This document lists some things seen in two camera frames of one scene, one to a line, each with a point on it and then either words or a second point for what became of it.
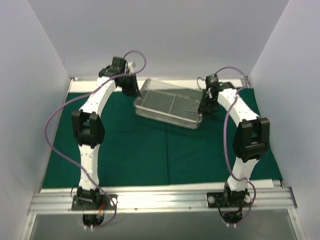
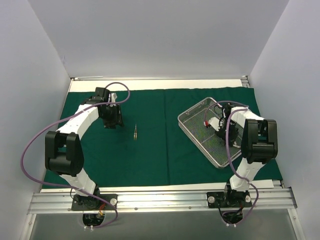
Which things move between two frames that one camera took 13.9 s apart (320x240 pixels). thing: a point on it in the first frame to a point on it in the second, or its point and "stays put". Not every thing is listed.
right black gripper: [208, 105] to [227, 138]
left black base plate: [80, 204] stays put
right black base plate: [228, 199] stays put
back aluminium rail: [97, 78] stays put
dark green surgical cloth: [139, 150] stays put
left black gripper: [130, 86] to [114, 121]
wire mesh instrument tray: [169, 103] to [194, 123]
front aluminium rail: [59, 202] stays put
